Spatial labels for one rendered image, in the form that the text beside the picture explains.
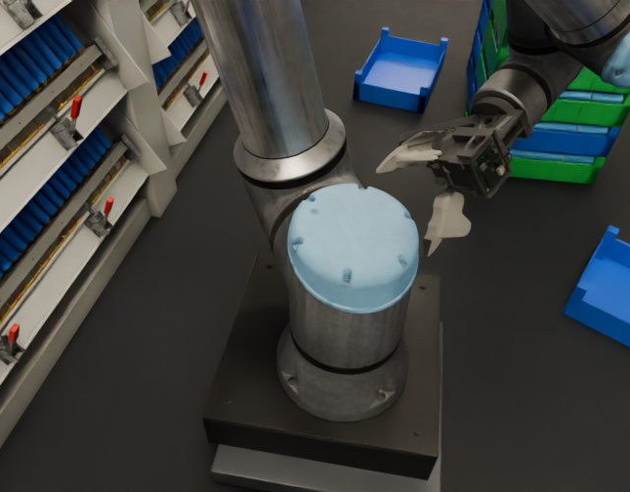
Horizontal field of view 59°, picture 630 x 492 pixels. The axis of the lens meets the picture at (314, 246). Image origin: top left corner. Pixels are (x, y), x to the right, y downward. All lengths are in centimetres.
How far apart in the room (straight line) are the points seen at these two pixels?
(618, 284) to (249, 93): 87
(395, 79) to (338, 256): 116
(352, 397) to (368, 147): 82
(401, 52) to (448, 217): 113
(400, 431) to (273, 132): 42
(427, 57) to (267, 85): 124
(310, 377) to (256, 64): 39
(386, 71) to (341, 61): 14
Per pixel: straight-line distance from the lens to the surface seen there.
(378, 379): 75
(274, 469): 84
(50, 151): 92
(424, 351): 85
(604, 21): 64
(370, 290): 59
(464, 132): 75
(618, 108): 136
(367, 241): 61
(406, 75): 173
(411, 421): 79
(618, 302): 122
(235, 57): 61
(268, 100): 64
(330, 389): 74
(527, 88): 80
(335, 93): 163
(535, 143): 137
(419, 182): 134
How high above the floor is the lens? 84
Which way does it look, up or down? 46 degrees down
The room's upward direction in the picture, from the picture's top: 2 degrees clockwise
